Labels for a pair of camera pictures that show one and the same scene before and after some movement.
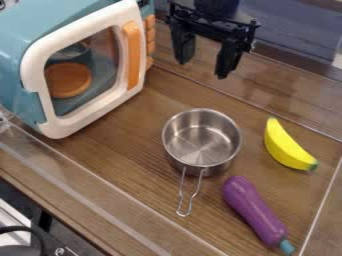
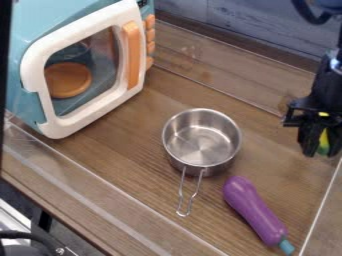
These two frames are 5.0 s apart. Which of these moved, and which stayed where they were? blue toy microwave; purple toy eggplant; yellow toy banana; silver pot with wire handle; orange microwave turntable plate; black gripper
Moved: yellow toy banana; black gripper
Stayed: purple toy eggplant; silver pot with wire handle; orange microwave turntable plate; blue toy microwave
